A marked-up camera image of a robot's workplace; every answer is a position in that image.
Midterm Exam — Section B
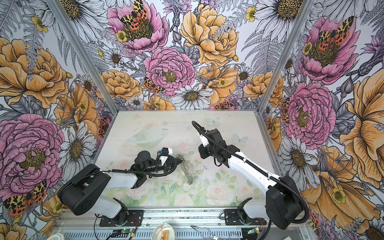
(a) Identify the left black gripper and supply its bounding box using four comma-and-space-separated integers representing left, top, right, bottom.
144, 156, 183, 176

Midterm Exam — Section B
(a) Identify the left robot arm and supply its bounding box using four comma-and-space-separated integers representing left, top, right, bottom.
57, 148, 182, 225

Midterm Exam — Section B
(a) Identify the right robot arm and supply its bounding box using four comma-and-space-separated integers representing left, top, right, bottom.
194, 124, 310, 230

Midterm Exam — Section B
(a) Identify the green circuit board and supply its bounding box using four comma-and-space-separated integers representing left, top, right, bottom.
113, 228, 134, 238

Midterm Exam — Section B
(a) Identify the white round dish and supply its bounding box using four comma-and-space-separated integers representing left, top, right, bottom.
151, 223, 177, 240

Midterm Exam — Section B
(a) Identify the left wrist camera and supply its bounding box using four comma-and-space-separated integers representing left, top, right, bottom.
157, 148, 173, 166

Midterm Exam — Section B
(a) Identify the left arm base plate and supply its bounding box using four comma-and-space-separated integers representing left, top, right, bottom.
99, 210, 144, 227

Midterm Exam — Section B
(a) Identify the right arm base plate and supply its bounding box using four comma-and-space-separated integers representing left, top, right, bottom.
219, 209, 267, 226

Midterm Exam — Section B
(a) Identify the aluminium front rail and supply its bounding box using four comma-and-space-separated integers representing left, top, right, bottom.
55, 206, 311, 229

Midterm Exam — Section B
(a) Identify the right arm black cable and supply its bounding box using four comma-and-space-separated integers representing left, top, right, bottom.
191, 120, 310, 224

